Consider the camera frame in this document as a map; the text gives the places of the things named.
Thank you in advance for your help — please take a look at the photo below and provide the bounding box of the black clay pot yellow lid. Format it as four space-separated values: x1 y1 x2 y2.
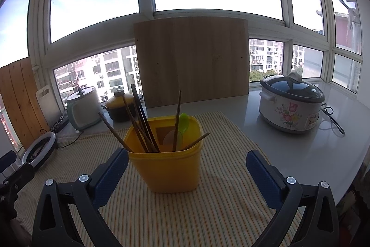
101 90 144 123

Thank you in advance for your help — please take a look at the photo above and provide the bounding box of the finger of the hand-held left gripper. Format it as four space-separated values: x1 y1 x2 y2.
0 163 35 207
0 150 17 175

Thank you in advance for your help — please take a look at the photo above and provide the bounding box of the black power cable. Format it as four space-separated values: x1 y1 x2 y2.
56 131 86 149

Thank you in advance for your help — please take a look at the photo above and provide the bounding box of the black folded tripod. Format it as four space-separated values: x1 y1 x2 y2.
50 116 70 132

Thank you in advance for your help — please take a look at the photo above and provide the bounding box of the green plastic spoon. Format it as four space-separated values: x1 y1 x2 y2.
176 112 192 149

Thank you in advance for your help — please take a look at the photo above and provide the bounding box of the ring light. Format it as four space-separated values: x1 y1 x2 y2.
22 131 57 171

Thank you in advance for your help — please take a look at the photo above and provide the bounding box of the white cutting board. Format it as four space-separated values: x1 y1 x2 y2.
35 85 62 127

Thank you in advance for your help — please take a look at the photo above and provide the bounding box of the yellow plastic container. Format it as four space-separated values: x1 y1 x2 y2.
124 115 203 193

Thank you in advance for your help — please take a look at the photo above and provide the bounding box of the wooden plank board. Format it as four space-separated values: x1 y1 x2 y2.
0 58 49 149

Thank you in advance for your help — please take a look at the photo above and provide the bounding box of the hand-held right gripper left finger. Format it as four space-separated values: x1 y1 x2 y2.
31 148 130 247

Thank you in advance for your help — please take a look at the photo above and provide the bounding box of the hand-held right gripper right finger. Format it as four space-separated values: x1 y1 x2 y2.
246 149 340 247

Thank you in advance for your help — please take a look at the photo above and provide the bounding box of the light wooden board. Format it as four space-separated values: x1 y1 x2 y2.
133 16 250 109

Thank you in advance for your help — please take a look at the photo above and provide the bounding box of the teal white electric cooker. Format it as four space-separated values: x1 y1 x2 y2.
66 86 102 131

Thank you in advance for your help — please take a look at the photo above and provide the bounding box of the slow cooker cable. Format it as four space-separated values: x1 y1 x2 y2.
320 104 346 135

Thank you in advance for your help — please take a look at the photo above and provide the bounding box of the floral white slow cooker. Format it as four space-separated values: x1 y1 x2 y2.
259 71 326 135

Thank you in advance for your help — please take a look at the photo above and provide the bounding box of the striped cloth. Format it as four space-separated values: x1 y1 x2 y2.
14 111 304 247

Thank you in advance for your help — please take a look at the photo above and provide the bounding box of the black chopstick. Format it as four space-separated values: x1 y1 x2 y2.
133 84 160 153
131 84 157 153

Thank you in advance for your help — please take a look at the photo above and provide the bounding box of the clear plastic spoon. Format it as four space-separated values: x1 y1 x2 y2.
163 130 184 151

